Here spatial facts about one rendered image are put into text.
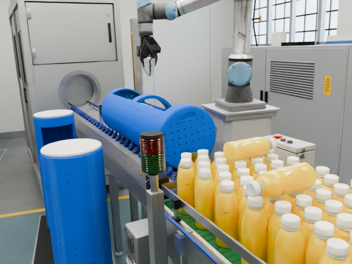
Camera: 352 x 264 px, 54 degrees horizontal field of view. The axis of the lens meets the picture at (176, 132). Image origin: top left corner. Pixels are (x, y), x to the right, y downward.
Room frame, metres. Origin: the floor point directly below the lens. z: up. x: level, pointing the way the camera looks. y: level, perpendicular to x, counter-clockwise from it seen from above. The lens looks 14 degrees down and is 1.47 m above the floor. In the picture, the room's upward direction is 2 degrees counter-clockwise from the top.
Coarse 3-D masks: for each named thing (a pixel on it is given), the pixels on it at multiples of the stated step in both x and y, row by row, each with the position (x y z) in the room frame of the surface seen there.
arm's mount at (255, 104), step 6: (216, 102) 1.89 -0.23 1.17; (222, 102) 1.83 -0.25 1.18; (252, 102) 1.80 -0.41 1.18; (258, 102) 1.79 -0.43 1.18; (264, 102) 1.78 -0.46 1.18; (228, 108) 1.75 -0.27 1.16; (234, 108) 1.73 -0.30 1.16; (240, 108) 1.74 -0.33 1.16; (246, 108) 1.75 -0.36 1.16; (252, 108) 1.76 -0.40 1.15; (258, 108) 1.77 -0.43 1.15
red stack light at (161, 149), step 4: (140, 140) 0.86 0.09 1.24; (144, 140) 0.85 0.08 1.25; (148, 140) 0.84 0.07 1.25; (152, 140) 0.84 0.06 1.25; (156, 140) 0.84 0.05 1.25; (160, 140) 0.85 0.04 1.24; (140, 144) 0.86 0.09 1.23; (144, 144) 0.85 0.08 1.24; (148, 144) 0.84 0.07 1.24; (152, 144) 0.84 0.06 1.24; (156, 144) 0.84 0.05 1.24; (160, 144) 0.85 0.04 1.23; (140, 148) 0.86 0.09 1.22; (144, 148) 0.85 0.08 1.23; (148, 148) 0.84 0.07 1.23; (152, 148) 0.84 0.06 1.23; (156, 148) 0.84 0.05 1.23; (160, 148) 0.85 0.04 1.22; (164, 148) 0.87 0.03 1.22; (144, 152) 0.85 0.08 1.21; (148, 152) 0.84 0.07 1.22; (152, 152) 0.84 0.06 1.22; (156, 152) 0.84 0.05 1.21; (160, 152) 0.85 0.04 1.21
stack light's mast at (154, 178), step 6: (144, 132) 0.89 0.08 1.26; (150, 132) 0.89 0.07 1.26; (156, 132) 0.88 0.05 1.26; (144, 138) 0.85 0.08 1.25; (150, 138) 0.84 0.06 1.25; (156, 138) 0.85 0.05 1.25; (150, 174) 0.86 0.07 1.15; (156, 174) 0.86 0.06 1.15; (150, 180) 0.87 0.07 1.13; (156, 180) 0.86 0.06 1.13; (150, 186) 0.87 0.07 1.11; (156, 186) 0.86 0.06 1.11
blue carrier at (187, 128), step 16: (112, 96) 2.07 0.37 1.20; (128, 96) 2.23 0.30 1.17; (144, 96) 1.79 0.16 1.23; (112, 112) 1.94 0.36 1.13; (128, 112) 1.74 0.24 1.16; (144, 112) 1.59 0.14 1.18; (160, 112) 1.47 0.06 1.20; (176, 112) 1.41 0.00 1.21; (192, 112) 1.45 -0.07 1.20; (112, 128) 2.04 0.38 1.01; (128, 128) 1.70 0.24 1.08; (144, 128) 1.52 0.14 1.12; (160, 128) 1.39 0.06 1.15; (176, 128) 1.41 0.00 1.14; (192, 128) 1.44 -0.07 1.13; (208, 128) 1.48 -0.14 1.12; (176, 144) 1.41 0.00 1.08; (192, 144) 1.44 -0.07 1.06; (208, 144) 1.48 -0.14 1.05; (176, 160) 1.41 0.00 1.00
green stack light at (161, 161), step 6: (144, 156) 0.85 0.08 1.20; (150, 156) 0.84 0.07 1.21; (156, 156) 0.84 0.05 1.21; (162, 156) 0.86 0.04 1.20; (144, 162) 0.85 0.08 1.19; (150, 162) 0.84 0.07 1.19; (156, 162) 0.84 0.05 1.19; (162, 162) 0.86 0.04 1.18; (144, 168) 0.85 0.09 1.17; (150, 168) 0.84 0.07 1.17; (156, 168) 0.84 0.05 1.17; (162, 168) 0.85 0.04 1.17
